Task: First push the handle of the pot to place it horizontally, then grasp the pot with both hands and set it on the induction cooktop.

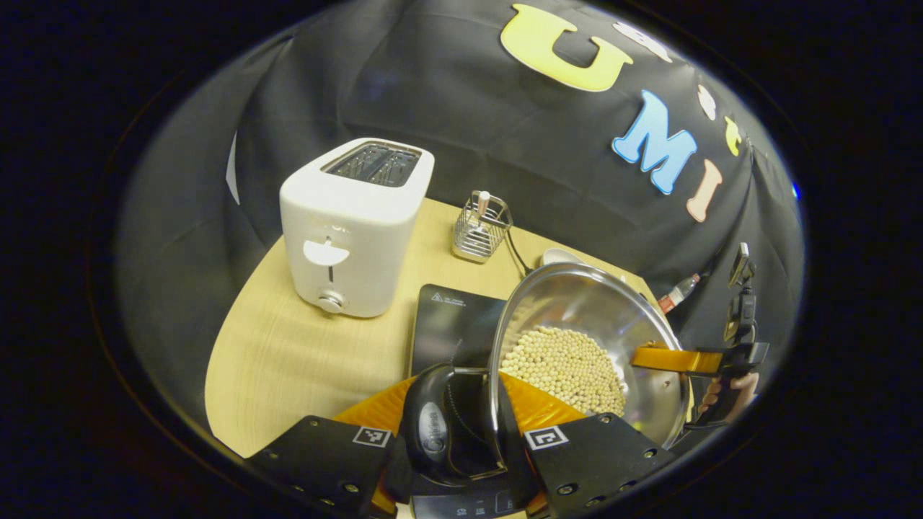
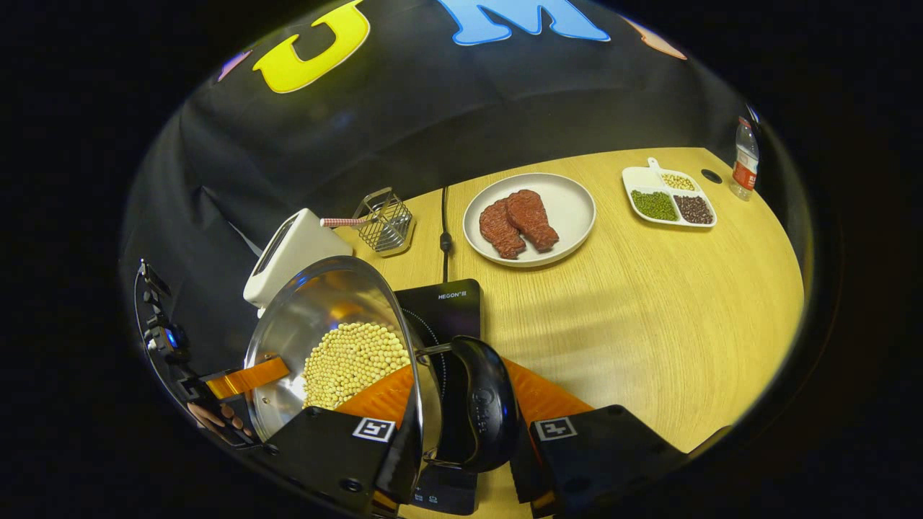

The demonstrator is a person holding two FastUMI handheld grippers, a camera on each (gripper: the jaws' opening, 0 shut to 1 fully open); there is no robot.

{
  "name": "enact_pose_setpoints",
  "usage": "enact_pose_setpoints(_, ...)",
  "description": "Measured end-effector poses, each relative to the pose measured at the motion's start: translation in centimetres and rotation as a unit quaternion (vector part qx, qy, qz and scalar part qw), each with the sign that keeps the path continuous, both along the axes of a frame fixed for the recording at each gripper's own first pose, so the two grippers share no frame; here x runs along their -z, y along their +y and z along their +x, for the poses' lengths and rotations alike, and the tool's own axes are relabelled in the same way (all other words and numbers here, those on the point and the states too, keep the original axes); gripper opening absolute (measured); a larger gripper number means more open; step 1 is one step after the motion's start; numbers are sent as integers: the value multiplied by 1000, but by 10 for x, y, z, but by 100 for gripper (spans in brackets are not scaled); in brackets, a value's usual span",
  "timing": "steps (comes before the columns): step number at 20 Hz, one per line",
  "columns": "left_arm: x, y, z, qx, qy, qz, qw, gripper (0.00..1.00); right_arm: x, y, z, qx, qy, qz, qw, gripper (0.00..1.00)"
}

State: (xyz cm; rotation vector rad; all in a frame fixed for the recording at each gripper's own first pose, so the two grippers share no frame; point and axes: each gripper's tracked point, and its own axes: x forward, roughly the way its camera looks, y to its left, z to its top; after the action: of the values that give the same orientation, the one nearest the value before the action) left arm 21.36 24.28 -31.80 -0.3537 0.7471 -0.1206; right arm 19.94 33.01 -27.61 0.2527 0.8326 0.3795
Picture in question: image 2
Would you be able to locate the heap of dark red beans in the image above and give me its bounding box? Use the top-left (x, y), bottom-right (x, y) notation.
top-left (674, 195), bottom-right (715, 226)

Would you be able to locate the pile of soybeans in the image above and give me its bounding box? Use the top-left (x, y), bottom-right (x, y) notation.
top-left (301, 321), bottom-right (412, 411)

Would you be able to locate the red meat piece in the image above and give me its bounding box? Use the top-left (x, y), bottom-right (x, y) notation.
top-left (478, 200), bottom-right (528, 261)
top-left (505, 189), bottom-right (560, 252)

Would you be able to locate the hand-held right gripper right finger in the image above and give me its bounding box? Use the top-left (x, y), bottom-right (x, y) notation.
top-left (503, 358), bottom-right (691, 519)

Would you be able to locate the round white plate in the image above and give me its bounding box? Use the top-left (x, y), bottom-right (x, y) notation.
top-left (461, 172), bottom-right (598, 270)

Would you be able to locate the white toaster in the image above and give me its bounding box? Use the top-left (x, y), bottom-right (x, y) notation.
top-left (242, 208), bottom-right (355, 319)

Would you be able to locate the white divided dish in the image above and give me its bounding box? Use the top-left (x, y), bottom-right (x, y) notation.
top-left (621, 156), bottom-right (719, 230)

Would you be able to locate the heap of green beans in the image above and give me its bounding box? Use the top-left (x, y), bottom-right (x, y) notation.
top-left (630, 189), bottom-right (680, 223)

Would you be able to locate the clear water bottle red label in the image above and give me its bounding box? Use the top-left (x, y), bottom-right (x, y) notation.
top-left (729, 115), bottom-right (761, 202)

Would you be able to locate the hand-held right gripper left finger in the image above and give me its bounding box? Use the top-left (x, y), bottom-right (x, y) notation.
top-left (262, 364), bottom-right (428, 518)

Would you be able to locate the black induction cooktop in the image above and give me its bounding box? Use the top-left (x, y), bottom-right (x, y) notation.
top-left (393, 278), bottom-right (483, 517)

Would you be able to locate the steel pot with black handle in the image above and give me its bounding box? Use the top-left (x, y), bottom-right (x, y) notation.
top-left (243, 255), bottom-right (521, 507)

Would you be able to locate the black power cable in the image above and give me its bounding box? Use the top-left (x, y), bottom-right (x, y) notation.
top-left (438, 186), bottom-right (454, 283)

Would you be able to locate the small wire basket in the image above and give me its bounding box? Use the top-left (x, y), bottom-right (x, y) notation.
top-left (320, 187), bottom-right (418, 259)

